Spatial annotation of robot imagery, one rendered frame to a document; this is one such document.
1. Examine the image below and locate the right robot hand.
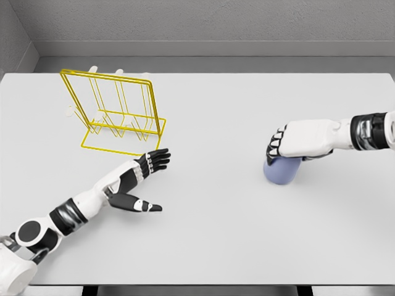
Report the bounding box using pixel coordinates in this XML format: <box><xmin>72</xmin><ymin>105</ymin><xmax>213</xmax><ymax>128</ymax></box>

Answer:
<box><xmin>266</xmin><ymin>120</ymin><xmax>341</xmax><ymax>167</ymax></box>

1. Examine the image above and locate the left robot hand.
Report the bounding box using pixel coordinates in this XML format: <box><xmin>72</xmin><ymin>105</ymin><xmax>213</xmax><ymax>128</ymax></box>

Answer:
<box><xmin>94</xmin><ymin>148</ymin><xmax>172</xmax><ymax>213</ymax></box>

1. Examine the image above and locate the blue cup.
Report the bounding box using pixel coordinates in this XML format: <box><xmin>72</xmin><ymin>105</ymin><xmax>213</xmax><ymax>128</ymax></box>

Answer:
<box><xmin>262</xmin><ymin>156</ymin><xmax>302</xmax><ymax>186</ymax></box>

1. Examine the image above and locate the yellow wire cup holder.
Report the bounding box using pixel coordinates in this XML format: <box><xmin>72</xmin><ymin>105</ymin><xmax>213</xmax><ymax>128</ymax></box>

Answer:
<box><xmin>59</xmin><ymin>65</ymin><xmax>167</xmax><ymax>157</ymax></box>

